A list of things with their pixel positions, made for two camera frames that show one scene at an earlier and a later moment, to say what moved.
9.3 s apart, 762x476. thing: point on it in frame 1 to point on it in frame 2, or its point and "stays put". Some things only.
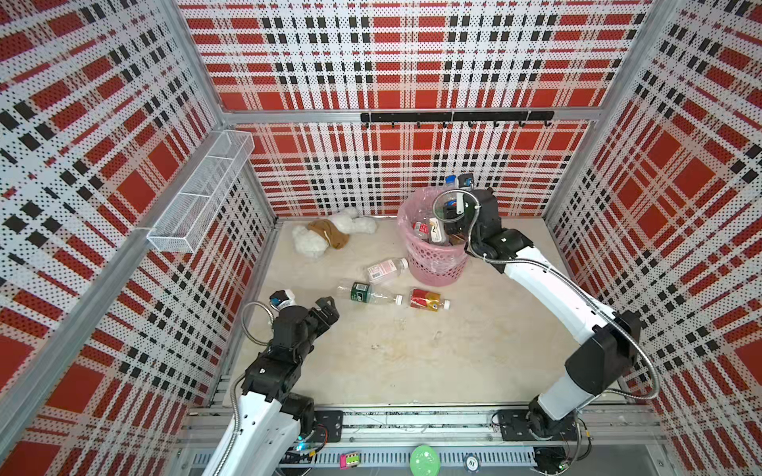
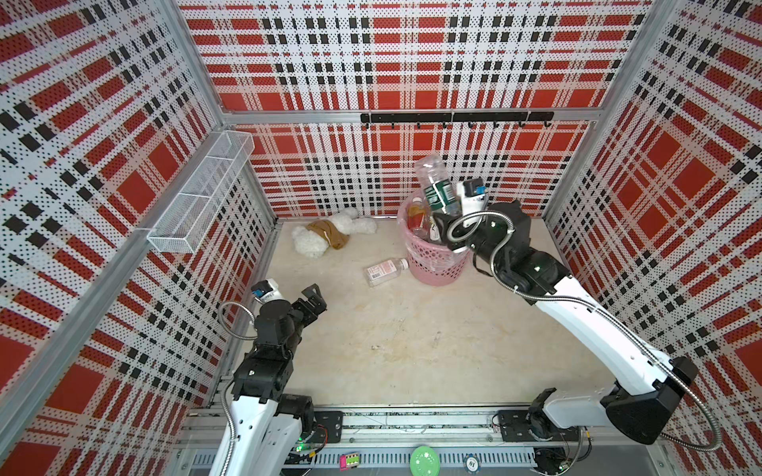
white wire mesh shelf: x=197 y=198 stays put
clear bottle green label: x=363 y=293 to x=440 y=190
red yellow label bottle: x=428 y=299 to x=419 y=218
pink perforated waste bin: x=437 y=251 stays put
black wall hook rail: x=470 y=117 stays put
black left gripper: x=329 y=312 to x=311 y=313
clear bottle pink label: x=387 y=271 stays put
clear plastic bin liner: x=432 y=248 stays put
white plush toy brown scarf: x=314 y=239 stays put
